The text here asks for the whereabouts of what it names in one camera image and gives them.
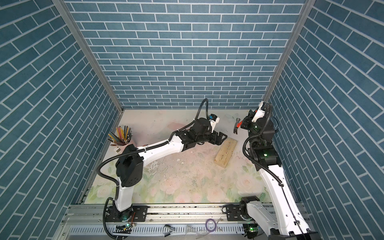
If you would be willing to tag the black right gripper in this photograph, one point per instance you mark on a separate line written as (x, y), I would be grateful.
(247, 122)

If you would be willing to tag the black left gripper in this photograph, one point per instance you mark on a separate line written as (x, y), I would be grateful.
(218, 141)

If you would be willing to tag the red-handled claw hammer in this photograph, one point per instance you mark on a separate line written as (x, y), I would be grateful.
(237, 125)

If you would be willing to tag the wooden block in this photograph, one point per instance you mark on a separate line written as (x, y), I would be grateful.
(225, 152)

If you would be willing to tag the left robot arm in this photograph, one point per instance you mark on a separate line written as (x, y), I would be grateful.
(131, 163)

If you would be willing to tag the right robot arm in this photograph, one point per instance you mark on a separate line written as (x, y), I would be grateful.
(287, 223)

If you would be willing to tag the pink pencil cup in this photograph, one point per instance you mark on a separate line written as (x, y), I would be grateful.
(122, 142)

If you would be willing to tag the black binder clip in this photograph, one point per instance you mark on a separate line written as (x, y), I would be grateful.
(168, 230)

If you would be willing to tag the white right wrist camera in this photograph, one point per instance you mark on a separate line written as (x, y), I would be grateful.
(260, 112)

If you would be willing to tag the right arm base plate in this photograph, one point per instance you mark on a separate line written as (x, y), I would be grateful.
(236, 213)

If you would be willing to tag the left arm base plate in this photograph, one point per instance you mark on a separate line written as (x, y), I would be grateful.
(132, 214)

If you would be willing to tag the aluminium mounting rail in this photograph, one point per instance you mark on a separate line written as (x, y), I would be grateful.
(188, 219)

